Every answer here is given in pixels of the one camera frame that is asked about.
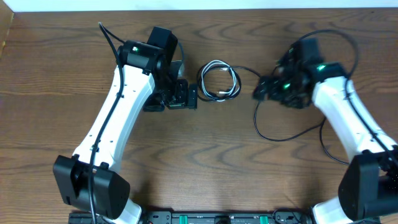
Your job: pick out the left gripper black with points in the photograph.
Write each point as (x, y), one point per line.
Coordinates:
(185, 102)

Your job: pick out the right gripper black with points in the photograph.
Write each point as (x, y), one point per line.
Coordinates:
(273, 81)

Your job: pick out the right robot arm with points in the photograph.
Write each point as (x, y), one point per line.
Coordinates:
(368, 189)

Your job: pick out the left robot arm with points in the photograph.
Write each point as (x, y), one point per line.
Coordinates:
(146, 78)

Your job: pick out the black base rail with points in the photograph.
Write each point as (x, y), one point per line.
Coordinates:
(283, 216)

